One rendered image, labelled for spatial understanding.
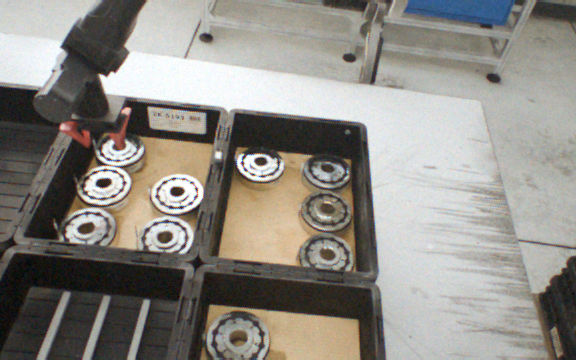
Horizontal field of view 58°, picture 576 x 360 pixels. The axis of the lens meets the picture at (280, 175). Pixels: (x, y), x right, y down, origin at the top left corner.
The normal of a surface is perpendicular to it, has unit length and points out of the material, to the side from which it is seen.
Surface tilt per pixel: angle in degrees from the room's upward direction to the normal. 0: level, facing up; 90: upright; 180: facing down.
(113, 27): 97
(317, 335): 0
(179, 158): 0
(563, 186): 0
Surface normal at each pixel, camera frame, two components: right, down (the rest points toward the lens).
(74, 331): 0.09, -0.68
